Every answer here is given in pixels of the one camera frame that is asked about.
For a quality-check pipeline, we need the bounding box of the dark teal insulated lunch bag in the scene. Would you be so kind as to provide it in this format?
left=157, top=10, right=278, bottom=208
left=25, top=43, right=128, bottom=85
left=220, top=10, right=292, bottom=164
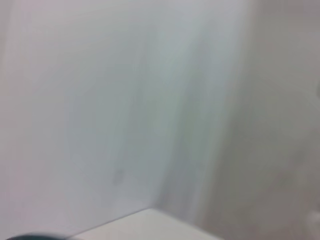
left=4, top=232, right=75, bottom=240

